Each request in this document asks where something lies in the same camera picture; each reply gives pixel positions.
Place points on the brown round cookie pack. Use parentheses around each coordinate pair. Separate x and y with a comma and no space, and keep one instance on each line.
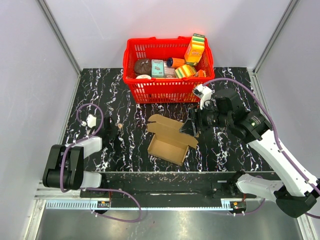
(143,66)

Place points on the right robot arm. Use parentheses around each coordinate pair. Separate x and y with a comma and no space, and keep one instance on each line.
(295,193)

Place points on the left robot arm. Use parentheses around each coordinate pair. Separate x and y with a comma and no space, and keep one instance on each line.
(65,165)

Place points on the red plastic shopping basket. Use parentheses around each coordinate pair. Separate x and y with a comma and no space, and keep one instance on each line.
(164,90)

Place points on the tall orange yellow carton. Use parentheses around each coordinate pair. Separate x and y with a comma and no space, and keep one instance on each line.
(195,49)

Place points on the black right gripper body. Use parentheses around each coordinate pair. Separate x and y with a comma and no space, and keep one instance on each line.
(214,118)

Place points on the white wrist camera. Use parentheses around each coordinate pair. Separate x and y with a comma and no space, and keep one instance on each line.
(90,122)
(204,93)

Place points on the yellow green striped box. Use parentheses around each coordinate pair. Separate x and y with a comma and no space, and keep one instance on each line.
(185,71)

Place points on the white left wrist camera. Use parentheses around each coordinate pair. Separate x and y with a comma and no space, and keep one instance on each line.
(90,122)

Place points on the small orange packet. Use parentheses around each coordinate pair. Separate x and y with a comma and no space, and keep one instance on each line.
(200,74)

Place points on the brown cardboard box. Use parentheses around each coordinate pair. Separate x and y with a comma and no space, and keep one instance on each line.
(168,143)

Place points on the pink small box in basket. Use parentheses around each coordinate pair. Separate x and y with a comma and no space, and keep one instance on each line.
(168,72)

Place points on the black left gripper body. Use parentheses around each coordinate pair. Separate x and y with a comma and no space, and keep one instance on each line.
(112,131)

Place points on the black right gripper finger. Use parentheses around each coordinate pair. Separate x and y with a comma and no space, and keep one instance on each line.
(189,127)
(193,114)

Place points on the aluminium frame rail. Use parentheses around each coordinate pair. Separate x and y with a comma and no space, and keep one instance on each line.
(45,9)

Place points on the orange tube with blue cap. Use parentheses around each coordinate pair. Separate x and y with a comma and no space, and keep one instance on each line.
(173,62)

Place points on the teal snack box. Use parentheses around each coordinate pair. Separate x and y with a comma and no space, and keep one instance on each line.
(157,68)

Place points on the white round lid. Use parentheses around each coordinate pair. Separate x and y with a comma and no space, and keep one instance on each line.
(144,76)

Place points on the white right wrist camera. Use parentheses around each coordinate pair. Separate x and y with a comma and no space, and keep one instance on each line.
(204,93)

